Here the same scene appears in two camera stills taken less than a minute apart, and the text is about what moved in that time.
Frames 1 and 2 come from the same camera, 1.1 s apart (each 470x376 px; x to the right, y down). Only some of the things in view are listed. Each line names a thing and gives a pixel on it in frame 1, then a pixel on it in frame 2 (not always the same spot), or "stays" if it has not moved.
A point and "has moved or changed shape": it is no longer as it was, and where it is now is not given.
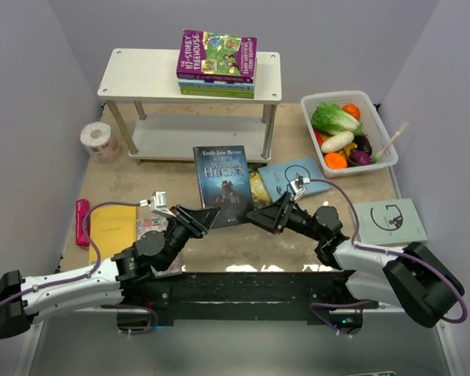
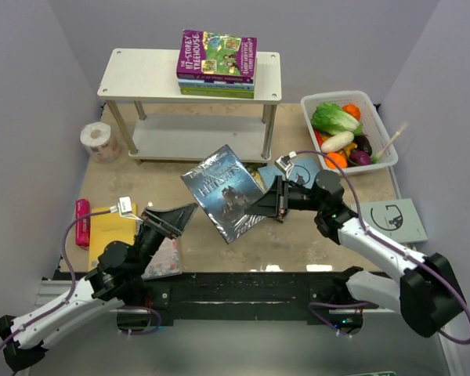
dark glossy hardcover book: [224, 178] has moved or changed shape
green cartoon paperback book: [248, 93] stays
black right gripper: [269, 217] to [275, 203]
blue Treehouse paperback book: [216, 85] stays
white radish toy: [337, 142] stays
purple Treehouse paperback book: [206, 56] stays
